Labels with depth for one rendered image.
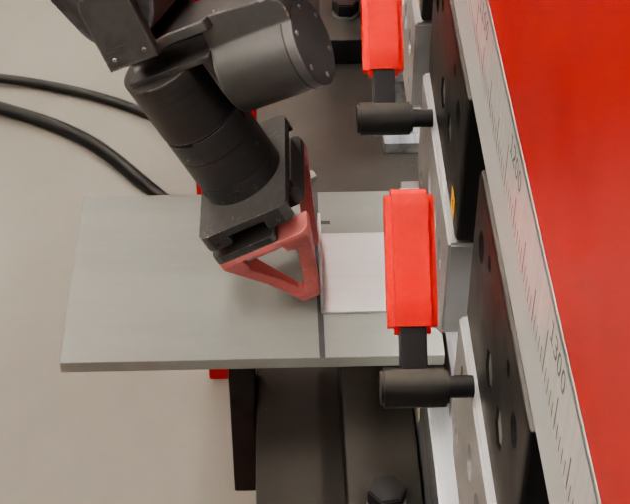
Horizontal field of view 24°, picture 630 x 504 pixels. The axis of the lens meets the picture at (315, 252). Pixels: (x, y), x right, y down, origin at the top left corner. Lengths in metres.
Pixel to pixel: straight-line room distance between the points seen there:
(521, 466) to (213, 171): 0.46
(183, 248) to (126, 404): 1.28
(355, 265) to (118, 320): 0.18
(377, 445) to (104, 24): 0.37
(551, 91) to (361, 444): 0.63
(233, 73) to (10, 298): 1.69
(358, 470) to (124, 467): 1.23
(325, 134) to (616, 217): 1.02
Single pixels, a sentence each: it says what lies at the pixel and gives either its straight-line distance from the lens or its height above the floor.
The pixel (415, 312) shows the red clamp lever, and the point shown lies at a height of 1.27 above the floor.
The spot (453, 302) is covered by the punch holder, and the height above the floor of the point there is 1.20.
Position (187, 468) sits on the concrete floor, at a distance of 2.25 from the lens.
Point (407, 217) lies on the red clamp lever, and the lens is 0.64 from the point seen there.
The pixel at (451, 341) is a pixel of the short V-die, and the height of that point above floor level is 1.00.
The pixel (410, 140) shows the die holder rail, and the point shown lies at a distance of 1.37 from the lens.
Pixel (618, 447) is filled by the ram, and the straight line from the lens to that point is 0.39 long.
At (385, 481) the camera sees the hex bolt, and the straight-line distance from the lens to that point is 1.03.
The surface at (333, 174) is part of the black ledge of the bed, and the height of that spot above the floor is 0.87.
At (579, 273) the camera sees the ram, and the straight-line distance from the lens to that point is 0.43.
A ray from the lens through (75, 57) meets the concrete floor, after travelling 3.13.
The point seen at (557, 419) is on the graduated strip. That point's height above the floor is 1.36.
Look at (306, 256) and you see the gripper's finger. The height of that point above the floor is 1.06.
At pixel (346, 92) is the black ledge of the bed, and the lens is 1.45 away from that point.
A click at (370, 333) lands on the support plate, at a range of 1.01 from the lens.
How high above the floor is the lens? 1.71
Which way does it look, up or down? 41 degrees down
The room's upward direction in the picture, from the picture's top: straight up
